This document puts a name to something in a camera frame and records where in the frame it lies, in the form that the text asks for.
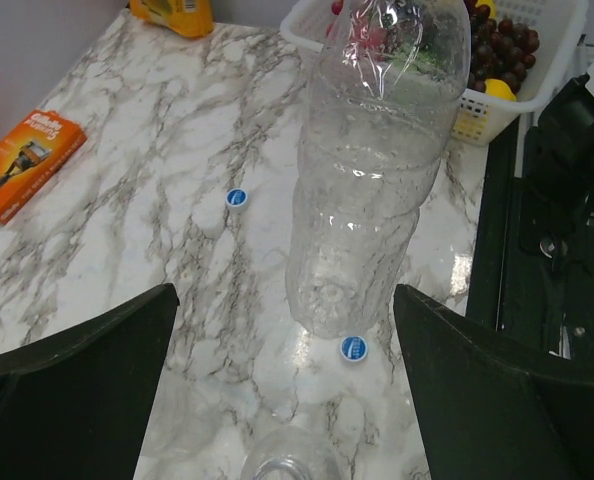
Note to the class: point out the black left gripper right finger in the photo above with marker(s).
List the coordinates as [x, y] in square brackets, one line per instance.
[490, 407]

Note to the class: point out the clear plastic bottle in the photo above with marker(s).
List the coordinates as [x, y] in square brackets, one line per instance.
[381, 102]
[291, 452]

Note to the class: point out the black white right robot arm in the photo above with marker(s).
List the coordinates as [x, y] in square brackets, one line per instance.
[558, 184]

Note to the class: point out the blue white bottle cap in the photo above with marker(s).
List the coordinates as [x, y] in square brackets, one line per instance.
[237, 200]
[353, 349]

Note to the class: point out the purple grape bunch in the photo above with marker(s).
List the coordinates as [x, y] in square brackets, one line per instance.
[501, 49]

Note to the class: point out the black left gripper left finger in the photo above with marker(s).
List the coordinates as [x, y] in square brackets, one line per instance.
[76, 405]

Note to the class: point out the white plastic basket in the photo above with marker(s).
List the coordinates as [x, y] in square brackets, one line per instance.
[559, 24]

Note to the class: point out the orange razor box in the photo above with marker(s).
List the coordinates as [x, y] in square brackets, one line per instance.
[31, 153]

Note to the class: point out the yellow lemon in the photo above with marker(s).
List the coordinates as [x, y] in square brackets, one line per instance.
[499, 89]

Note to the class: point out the orange snack bag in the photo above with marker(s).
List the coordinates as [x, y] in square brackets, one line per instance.
[188, 18]

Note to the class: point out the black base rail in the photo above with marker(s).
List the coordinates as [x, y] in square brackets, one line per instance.
[534, 290]

